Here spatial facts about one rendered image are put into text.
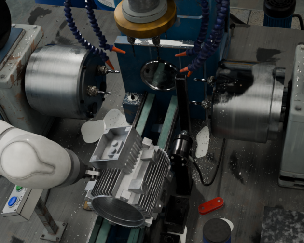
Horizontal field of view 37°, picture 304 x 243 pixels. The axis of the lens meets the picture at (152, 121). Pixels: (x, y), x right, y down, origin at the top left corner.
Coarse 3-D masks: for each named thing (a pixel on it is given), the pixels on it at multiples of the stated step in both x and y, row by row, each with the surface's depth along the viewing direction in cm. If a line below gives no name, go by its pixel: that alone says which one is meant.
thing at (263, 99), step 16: (224, 64) 136; (240, 64) 136; (256, 64) 135; (272, 64) 135; (208, 80) 146; (224, 80) 132; (240, 80) 131; (256, 80) 131; (272, 80) 130; (224, 96) 131; (240, 96) 130; (256, 96) 129; (272, 96) 129; (224, 112) 132; (240, 112) 131; (256, 112) 130; (272, 112) 130; (224, 128) 135; (240, 128) 134; (256, 128) 132; (272, 128) 132
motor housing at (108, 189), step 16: (160, 160) 129; (112, 176) 122; (128, 176) 123; (144, 176) 123; (160, 176) 128; (96, 192) 121; (112, 192) 118; (160, 192) 128; (96, 208) 129; (112, 208) 133; (128, 208) 134; (144, 208) 120; (128, 224) 130
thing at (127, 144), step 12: (108, 132) 130; (120, 132) 130; (132, 132) 126; (108, 144) 131; (120, 144) 126; (132, 144) 126; (96, 156) 125; (108, 156) 127; (120, 156) 121; (132, 156) 125; (108, 168) 125; (120, 168) 123; (132, 168) 124
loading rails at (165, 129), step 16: (144, 96) 164; (176, 96) 163; (144, 112) 160; (176, 112) 157; (144, 128) 156; (160, 128) 164; (176, 128) 158; (160, 144) 150; (96, 224) 133; (96, 240) 131; (112, 240) 136; (128, 240) 130; (144, 240) 129
